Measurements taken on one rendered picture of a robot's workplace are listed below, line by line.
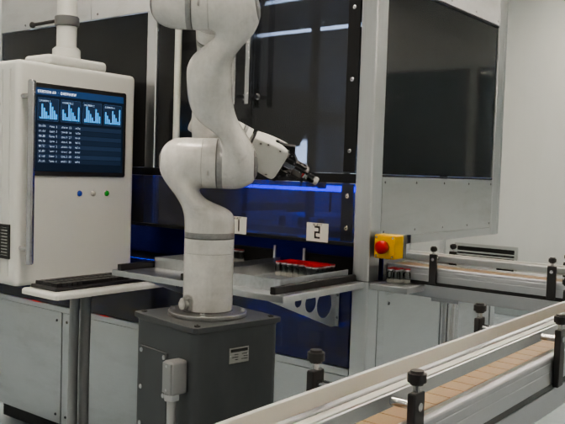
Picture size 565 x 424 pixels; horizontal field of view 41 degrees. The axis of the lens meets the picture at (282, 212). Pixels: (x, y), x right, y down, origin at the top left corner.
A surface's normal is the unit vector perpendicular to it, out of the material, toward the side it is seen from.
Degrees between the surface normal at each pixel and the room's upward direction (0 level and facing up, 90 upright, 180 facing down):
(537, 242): 90
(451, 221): 90
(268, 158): 121
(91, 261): 90
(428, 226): 90
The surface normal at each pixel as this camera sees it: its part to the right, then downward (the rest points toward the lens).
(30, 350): -0.62, 0.02
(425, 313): 0.79, 0.06
